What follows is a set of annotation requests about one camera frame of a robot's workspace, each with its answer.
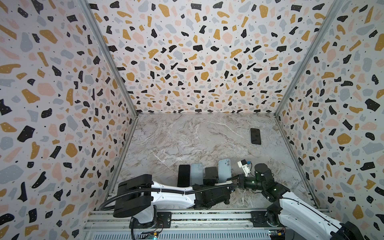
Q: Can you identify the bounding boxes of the black phone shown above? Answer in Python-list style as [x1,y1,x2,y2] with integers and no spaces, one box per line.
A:
[204,167,219,181]
[250,128,262,145]

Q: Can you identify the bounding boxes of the grey phone case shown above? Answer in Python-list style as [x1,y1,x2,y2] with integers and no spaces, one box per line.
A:
[190,164,204,186]
[218,159,232,183]

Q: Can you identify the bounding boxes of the purple phone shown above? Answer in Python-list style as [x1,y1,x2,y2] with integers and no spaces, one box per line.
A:
[177,165,191,188]

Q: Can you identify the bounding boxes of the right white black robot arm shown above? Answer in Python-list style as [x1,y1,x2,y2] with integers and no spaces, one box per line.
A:
[227,164,364,240]

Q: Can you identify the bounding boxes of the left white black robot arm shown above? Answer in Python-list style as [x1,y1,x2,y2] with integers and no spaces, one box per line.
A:
[113,174,236,224]

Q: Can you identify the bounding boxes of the green circuit board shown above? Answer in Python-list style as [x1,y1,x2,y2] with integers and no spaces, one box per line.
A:
[140,232,159,240]

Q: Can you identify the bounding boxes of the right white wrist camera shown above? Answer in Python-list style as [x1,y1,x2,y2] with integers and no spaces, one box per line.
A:
[238,160,251,177]

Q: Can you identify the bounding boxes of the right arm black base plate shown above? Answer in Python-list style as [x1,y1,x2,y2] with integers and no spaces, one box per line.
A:
[250,210,288,229]

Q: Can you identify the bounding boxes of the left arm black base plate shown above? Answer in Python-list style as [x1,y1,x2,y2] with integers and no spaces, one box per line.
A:
[129,212,172,229]

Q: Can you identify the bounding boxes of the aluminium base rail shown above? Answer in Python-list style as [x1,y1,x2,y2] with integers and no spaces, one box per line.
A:
[80,209,306,240]

